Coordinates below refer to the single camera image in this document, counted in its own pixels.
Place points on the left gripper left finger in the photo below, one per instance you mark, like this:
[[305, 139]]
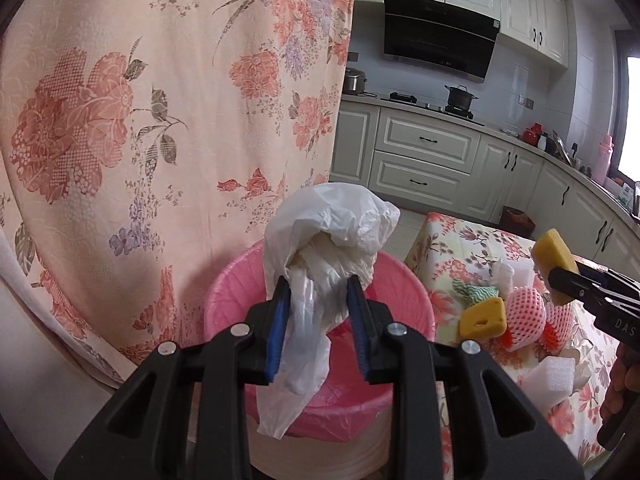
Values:
[[268, 322]]

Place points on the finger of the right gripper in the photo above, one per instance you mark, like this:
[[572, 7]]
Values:
[[606, 277], [590, 293]]

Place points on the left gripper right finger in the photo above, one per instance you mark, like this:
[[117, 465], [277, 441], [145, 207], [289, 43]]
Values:
[[369, 319]]

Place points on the yellow sponge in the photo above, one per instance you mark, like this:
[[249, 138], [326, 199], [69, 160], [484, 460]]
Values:
[[548, 253], [483, 321]]

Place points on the pink foam fruit net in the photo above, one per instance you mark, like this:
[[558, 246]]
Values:
[[525, 319]]

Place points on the white plastic bag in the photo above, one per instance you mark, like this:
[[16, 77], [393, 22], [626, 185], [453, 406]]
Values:
[[319, 237]]

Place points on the pink lined trash bin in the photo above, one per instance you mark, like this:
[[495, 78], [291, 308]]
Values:
[[344, 431]]

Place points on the white lower kitchen cabinets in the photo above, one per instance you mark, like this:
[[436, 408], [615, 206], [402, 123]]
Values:
[[439, 162]]

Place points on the person's right hand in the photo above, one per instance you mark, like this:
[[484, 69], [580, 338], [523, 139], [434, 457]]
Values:
[[624, 377]]

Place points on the dark red floor bin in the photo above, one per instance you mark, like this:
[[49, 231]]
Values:
[[516, 222]]

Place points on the white foam sheet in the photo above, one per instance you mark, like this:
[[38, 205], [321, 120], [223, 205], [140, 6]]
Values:
[[549, 383]]

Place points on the green white striped cloth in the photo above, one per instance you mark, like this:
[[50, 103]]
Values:
[[471, 294]]

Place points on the pink thermos bottle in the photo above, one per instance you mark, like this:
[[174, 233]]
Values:
[[603, 160]]

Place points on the floral tablecloth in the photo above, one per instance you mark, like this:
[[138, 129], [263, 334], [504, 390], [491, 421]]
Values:
[[449, 248]]

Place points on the red kettle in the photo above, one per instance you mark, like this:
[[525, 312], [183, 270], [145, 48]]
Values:
[[532, 134]]

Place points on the black cooking pot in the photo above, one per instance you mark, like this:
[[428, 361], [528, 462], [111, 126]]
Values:
[[459, 98]]

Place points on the black gas stove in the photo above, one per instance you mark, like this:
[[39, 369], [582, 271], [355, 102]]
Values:
[[409, 99]]

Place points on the floral peach curtain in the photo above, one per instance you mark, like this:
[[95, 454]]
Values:
[[144, 143]]

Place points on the black range hood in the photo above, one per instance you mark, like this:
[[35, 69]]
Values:
[[440, 34]]

